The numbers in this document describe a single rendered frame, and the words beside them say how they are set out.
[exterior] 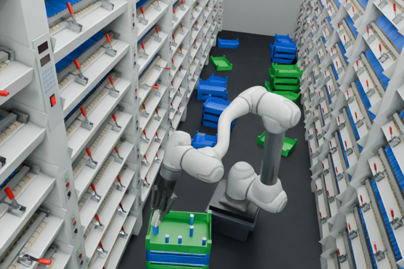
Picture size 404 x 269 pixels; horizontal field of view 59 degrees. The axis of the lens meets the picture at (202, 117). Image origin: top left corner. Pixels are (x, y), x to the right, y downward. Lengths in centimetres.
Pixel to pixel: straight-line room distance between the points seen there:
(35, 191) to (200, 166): 60
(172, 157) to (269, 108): 56
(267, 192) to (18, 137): 142
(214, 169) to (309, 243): 132
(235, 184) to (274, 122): 59
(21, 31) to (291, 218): 217
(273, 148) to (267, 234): 81
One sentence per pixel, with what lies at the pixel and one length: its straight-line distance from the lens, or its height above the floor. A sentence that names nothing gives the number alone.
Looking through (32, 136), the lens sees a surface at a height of 131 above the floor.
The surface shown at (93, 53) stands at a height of 134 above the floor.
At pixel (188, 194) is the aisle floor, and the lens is 270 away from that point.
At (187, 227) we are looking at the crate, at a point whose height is 48.
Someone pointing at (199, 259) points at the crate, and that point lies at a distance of 181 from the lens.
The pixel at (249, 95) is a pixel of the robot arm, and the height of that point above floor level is 105.
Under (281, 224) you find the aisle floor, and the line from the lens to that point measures 263.
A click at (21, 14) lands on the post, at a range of 98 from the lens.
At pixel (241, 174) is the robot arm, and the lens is 218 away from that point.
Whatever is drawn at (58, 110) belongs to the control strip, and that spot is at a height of 132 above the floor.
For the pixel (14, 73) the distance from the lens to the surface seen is 99.
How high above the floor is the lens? 190
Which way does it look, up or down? 32 degrees down
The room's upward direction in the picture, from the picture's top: 5 degrees clockwise
